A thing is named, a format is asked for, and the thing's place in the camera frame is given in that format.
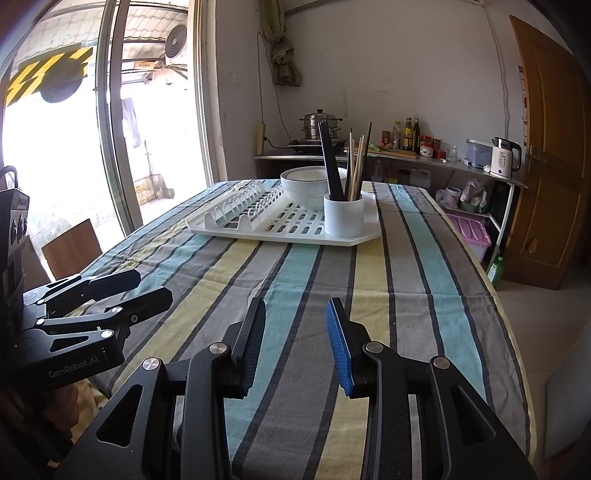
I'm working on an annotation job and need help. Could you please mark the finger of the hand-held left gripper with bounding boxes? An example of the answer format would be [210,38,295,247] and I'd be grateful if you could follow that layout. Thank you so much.
[23,269,141,319]
[36,286,174,344]

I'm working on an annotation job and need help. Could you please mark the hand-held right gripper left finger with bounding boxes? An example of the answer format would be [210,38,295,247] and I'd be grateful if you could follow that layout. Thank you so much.
[53,298,267,480]

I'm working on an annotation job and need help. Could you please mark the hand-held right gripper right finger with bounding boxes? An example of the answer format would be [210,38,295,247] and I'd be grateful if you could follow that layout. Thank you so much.
[325,298,539,480]

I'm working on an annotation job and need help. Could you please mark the white cup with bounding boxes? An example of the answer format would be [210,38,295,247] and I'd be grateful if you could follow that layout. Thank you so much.
[323,191,363,237]

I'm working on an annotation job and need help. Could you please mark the wooden chair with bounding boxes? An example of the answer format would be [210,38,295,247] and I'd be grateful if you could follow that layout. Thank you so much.
[41,218,103,280]

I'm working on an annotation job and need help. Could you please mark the striped tablecloth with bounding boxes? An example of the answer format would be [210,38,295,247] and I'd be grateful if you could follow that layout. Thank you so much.
[78,178,539,480]

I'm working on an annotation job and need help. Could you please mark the white plastic dish rack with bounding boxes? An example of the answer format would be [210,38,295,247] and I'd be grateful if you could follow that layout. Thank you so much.
[185,182,383,249]

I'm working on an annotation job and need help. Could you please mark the white ceramic bowl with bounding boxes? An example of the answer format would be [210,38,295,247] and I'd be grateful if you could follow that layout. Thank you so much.
[280,170,348,212]
[283,167,347,182]

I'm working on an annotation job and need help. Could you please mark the hanging blue clothes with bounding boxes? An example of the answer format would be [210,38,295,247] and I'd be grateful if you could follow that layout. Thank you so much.
[121,97,141,148]

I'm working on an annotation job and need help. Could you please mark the pink lid storage box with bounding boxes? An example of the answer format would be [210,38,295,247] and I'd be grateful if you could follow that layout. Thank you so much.
[447,213,492,261]

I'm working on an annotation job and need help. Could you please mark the steel kitchen table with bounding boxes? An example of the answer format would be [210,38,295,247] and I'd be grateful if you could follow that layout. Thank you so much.
[252,148,352,182]

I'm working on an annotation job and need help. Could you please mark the wooden cutting board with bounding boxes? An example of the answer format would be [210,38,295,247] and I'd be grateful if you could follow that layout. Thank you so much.
[355,144,419,159]

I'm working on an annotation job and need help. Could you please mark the black induction stove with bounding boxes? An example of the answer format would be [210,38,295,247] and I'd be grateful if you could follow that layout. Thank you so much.
[288,137,349,151]

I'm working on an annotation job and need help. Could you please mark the plastic packets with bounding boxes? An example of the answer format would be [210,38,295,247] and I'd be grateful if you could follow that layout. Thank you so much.
[462,180,490,213]

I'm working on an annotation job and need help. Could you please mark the yellow black striped sign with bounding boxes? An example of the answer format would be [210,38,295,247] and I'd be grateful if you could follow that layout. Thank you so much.
[4,46,93,107]

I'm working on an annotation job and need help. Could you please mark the steel shelf table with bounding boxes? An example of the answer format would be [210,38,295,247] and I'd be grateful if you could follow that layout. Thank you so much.
[355,148,528,259]

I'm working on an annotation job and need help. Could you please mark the steel steamer pot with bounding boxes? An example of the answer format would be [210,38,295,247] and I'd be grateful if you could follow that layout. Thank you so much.
[300,109,343,140]

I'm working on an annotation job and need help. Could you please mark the clear plastic container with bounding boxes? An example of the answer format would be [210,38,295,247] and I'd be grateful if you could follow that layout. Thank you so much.
[465,138,495,168]

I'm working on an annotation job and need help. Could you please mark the outdoor fan unit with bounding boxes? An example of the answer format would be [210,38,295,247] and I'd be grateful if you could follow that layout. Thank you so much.
[165,23,189,68]

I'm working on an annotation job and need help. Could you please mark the white electric kettle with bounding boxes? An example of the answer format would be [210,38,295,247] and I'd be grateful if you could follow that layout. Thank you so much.
[489,137,522,180]

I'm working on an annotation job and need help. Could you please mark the wooden door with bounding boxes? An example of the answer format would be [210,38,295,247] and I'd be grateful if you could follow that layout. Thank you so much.
[501,15,591,291]

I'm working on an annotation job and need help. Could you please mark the tied beige curtain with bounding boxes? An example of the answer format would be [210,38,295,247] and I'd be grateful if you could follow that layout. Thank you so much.
[252,0,303,86]

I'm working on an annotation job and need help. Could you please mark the sliding window frame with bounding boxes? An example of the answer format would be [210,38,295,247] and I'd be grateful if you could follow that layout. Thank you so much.
[0,0,227,241]

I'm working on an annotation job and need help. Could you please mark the metal door handle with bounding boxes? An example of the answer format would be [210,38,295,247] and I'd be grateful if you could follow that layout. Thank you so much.
[526,145,546,174]

